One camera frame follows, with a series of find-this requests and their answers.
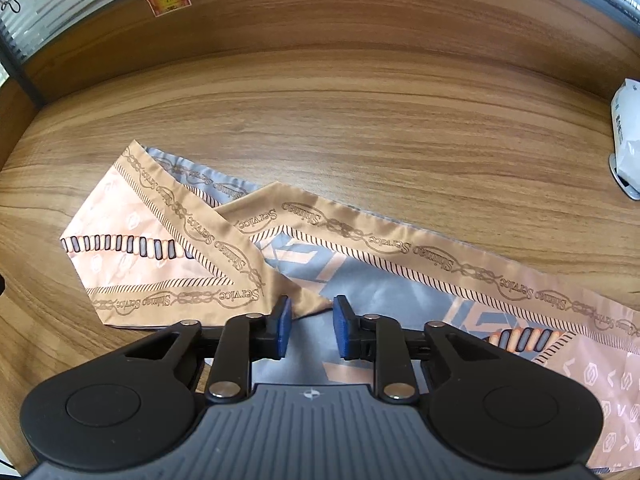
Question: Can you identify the white plastic packet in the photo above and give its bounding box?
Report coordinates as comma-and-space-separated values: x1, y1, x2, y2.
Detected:
610, 78, 640, 192

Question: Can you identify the peach and grey printed scarf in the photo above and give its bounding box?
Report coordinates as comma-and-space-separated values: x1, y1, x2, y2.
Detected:
60, 138, 640, 475

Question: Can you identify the frosted glass partition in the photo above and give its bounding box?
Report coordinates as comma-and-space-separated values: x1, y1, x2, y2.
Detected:
0, 0, 166, 83

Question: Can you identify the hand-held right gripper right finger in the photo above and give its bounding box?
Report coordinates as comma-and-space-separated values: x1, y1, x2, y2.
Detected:
333, 295, 501, 404

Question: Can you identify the grey metal desk grommet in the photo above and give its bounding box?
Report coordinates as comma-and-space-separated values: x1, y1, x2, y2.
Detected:
608, 154, 640, 199

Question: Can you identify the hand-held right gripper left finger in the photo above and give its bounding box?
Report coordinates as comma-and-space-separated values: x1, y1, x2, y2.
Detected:
124, 295, 293, 403

